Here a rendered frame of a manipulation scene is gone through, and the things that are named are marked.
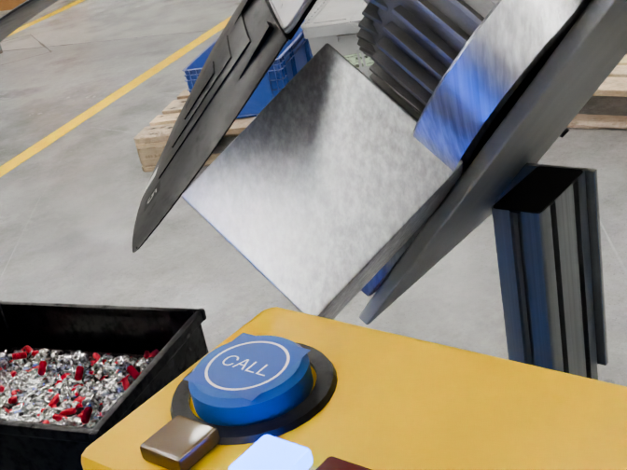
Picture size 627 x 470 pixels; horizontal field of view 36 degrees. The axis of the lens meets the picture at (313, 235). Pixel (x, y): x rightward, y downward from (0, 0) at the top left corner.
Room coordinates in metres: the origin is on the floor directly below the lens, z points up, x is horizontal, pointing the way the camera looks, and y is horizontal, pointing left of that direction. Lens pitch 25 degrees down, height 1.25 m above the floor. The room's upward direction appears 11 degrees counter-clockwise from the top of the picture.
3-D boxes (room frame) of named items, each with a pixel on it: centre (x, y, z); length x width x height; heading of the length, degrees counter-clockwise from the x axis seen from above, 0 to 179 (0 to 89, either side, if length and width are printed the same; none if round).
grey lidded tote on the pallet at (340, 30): (3.71, -0.39, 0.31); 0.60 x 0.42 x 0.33; 162
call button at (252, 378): (0.27, 0.03, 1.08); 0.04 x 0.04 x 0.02
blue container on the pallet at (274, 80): (3.87, 0.10, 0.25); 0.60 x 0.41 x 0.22; 162
